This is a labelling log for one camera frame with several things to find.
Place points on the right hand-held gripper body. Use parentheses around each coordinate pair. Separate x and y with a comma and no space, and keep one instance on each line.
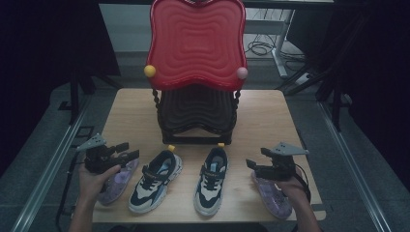
(282,167)

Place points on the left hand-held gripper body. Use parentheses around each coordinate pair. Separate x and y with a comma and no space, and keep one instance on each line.
(100,159)

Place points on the purple sandal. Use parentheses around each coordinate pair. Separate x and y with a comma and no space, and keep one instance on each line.
(117,185)
(274,199)

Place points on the navy white sneaker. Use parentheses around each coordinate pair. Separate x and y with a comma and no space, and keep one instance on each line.
(209,190)
(151,190)

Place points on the red and black shoe rack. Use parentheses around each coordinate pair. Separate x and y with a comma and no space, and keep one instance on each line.
(196,45)

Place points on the person's right hand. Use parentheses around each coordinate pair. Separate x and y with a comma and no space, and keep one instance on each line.
(295,188)

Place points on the person's left hand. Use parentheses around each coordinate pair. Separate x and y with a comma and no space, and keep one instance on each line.
(92,185)

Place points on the black metal stand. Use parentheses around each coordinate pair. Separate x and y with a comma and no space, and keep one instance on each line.
(74,96)
(335,96)

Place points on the white power strip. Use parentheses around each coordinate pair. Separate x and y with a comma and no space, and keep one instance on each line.
(304,78)

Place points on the dark curtain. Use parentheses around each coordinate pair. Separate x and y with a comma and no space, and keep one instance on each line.
(45,45)
(377,80)

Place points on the aluminium floor rail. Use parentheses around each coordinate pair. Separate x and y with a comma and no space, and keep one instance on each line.
(48,174)
(351,167)

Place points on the white desk frame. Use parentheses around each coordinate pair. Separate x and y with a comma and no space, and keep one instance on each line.
(280,48)

